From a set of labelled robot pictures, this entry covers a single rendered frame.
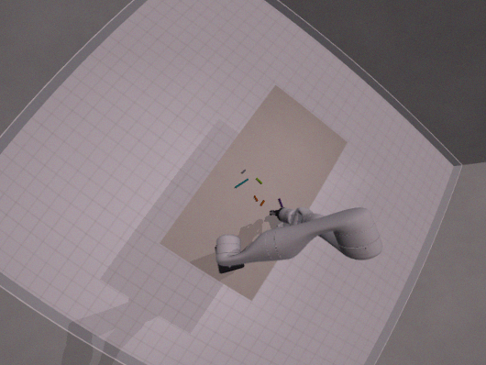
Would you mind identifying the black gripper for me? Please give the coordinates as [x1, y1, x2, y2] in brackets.
[270, 207, 286, 221]

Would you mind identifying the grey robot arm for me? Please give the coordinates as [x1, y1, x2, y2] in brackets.
[216, 207, 382, 268]

